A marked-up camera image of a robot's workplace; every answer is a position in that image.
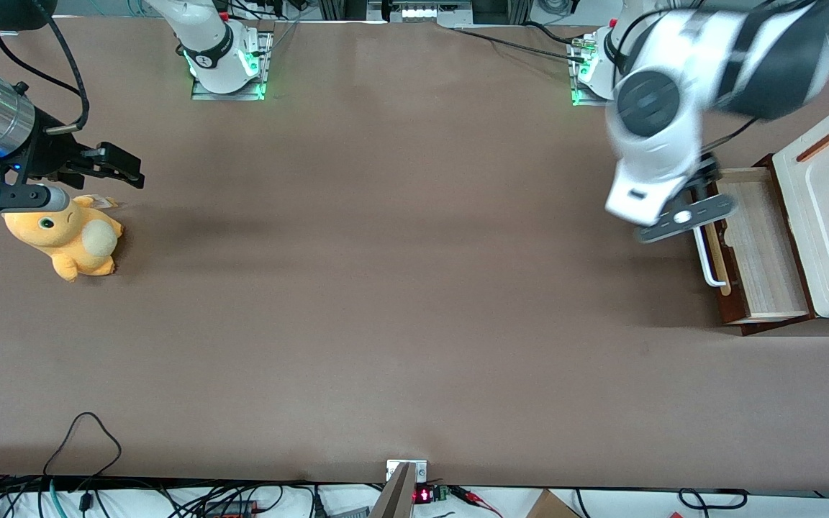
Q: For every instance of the metal table edge bracket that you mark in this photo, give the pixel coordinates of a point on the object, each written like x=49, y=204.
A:
x=404, y=482

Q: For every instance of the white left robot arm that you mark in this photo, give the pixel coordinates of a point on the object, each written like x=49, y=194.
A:
x=666, y=144

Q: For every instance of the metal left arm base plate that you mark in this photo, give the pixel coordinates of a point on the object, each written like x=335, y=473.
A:
x=581, y=97

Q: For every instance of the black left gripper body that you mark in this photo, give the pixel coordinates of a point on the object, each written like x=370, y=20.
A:
x=706, y=173

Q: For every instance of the white lit box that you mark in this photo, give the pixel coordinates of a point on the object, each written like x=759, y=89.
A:
x=429, y=11

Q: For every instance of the brown cardboard piece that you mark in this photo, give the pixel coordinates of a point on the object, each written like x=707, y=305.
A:
x=551, y=506

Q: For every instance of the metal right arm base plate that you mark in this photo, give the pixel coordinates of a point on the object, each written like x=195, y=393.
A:
x=231, y=96

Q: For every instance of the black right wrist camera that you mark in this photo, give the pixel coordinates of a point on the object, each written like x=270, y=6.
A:
x=4, y=198

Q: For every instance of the red LED display module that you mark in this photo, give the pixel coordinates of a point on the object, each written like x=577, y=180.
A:
x=423, y=495

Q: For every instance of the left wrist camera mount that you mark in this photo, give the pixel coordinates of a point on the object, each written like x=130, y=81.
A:
x=688, y=217

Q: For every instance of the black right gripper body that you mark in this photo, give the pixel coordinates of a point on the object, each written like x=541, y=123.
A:
x=47, y=152

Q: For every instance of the dark wood drawer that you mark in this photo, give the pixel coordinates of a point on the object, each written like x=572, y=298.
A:
x=763, y=252

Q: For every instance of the yellow plush toy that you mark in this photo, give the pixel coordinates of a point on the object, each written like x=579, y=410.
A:
x=69, y=237

